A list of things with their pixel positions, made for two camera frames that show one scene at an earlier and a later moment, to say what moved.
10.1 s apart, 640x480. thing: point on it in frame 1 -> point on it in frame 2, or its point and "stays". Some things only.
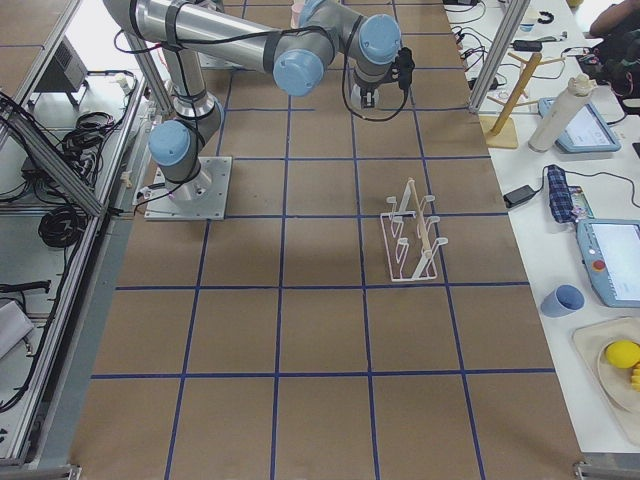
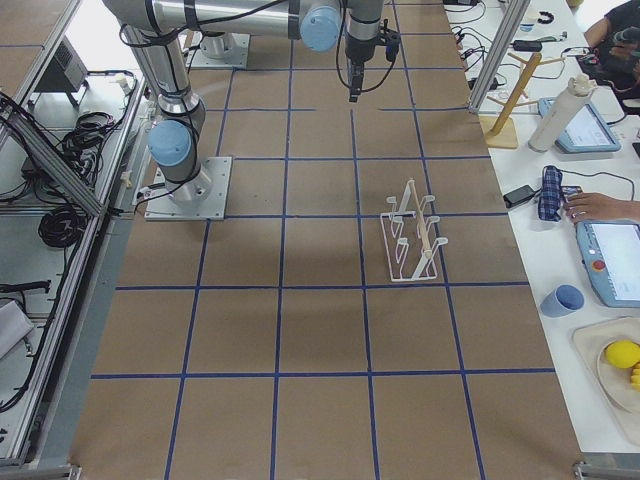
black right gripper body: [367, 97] -> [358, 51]
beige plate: [617, 383] stays
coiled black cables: [61, 226] stays
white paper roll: [579, 88] stays
